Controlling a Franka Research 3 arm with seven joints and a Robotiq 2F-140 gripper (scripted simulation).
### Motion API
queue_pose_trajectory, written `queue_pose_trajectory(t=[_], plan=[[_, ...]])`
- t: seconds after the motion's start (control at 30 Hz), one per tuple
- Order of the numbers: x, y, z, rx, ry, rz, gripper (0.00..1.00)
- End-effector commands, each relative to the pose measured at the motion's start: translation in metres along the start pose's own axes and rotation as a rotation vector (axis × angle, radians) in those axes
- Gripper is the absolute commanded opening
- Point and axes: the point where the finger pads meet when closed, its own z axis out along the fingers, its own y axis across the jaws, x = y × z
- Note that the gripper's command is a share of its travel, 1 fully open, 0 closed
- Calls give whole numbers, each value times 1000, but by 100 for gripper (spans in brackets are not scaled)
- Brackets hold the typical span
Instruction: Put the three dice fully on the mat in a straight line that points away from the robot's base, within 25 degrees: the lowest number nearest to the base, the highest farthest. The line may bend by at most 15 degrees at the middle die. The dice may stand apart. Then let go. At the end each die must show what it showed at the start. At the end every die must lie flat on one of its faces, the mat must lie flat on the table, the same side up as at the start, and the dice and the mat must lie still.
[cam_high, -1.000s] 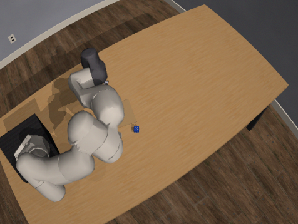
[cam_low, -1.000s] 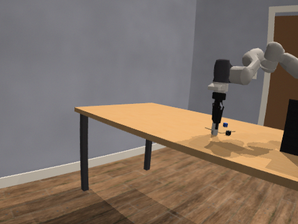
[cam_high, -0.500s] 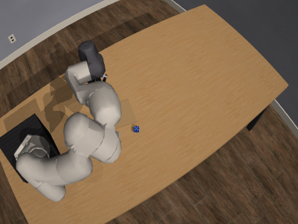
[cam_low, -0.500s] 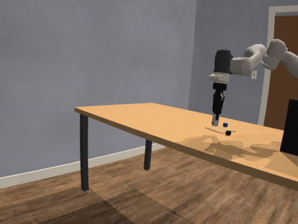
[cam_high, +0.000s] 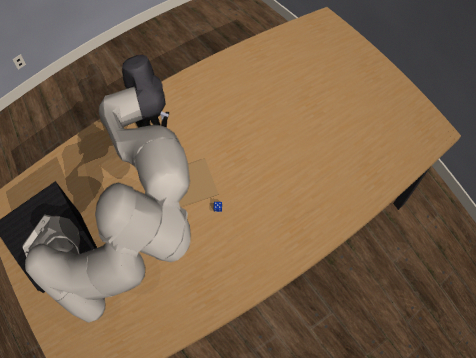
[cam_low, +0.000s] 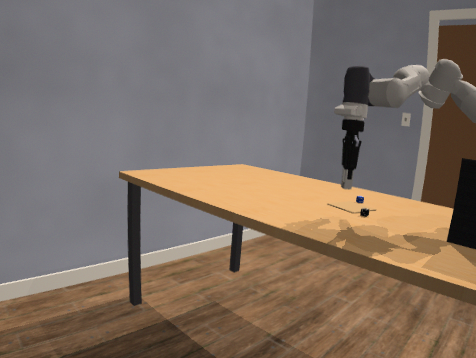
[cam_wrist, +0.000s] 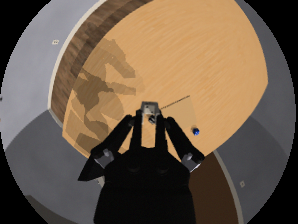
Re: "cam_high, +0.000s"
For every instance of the tan square mat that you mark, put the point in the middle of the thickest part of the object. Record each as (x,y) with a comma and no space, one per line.
(201,186)

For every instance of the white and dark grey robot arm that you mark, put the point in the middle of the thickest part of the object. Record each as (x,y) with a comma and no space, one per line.
(131,220)

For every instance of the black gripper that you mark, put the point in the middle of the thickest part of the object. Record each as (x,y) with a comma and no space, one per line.
(154,120)

